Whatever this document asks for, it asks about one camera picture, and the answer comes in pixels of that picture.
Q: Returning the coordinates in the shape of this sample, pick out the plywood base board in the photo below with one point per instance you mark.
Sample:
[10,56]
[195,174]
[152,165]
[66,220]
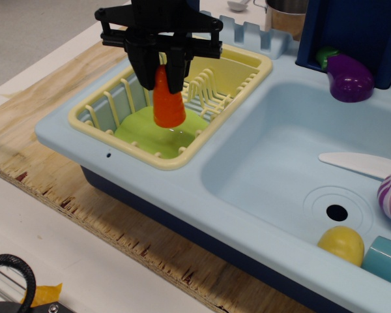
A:
[109,257]

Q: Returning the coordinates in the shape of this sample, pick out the yellow masking tape piece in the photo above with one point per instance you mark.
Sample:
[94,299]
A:
[46,295]

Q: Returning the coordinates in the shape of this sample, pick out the dark metal bracket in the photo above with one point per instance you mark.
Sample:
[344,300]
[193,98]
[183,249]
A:
[10,307]

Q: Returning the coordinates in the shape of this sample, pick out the yellow toy lemon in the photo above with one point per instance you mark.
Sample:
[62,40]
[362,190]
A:
[344,243]

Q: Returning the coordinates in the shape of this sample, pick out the yellow plastic dish rack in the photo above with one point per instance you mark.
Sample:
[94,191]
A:
[214,89]

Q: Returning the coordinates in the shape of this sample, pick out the purple toy eggplant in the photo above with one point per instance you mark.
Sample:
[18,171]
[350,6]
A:
[350,81]

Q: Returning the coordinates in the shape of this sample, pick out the teal plastic cup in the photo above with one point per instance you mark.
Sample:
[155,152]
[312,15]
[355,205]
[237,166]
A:
[377,259]

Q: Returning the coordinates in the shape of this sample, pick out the white plastic toy knife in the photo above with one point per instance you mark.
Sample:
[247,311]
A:
[365,164]

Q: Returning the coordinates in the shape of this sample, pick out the light blue toy sink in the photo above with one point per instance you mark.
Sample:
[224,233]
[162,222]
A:
[256,193]

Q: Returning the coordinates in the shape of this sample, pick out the silver metal pot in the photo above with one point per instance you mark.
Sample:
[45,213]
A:
[285,15]

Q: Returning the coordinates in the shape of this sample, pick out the dark blue faucet tower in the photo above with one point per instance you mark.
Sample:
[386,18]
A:
[360,29]

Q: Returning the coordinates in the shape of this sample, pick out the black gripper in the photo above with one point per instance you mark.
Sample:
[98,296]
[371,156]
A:
[144,28]

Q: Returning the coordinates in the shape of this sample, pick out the orange toy carrot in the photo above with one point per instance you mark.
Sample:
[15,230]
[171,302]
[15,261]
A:
[168,108]

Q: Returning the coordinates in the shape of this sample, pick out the light green plastic plate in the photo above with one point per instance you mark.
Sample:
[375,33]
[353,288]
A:
[141,130]

